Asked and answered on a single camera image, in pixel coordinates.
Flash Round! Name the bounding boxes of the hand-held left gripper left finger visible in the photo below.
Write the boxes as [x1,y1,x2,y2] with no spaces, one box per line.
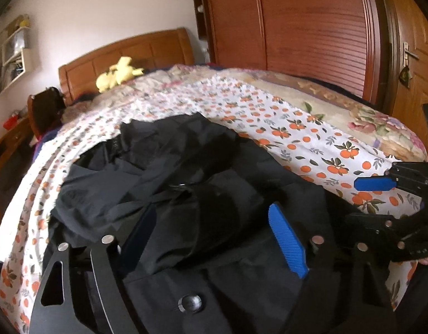
[29,203,158,334]

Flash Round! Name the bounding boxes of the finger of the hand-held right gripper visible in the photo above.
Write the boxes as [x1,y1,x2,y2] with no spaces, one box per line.
[353,161,428,196]
[345,205,428,262]

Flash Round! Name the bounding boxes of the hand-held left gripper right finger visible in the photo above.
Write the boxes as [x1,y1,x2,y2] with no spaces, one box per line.
[268,201,399,334]

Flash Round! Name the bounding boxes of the black double-breasted coat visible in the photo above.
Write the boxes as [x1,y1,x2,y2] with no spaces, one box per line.
[43,111,378,334]

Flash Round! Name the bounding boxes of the floral quilt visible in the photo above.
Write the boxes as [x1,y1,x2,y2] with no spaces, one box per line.
[61,63,428,163]

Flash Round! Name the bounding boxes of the orange fruit print bedsheet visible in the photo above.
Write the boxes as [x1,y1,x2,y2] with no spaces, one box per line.
[0,72,427,334]

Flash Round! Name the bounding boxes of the wooden door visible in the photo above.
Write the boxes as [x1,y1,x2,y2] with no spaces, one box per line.
[384,0,428,168]

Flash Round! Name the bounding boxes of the long wooden desk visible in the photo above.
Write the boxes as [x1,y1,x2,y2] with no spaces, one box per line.
[0,116,36,239]

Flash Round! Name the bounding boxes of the yellow plush toy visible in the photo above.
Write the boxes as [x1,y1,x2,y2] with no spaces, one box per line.
[96,56,145,94]

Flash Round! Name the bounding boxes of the wooden slatted wardrobe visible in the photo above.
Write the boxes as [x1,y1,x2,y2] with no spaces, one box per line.
[189,0,399,116]

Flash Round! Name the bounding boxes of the wooden bed headboard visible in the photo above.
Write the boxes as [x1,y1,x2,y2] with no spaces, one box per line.
[58,27,196,107]

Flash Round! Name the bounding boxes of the metal door handle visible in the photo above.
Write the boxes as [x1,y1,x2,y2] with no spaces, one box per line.
[403,42,420,67]

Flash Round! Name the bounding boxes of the white wall shelf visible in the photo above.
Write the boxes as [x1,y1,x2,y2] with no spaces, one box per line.
[0,16,43,97]

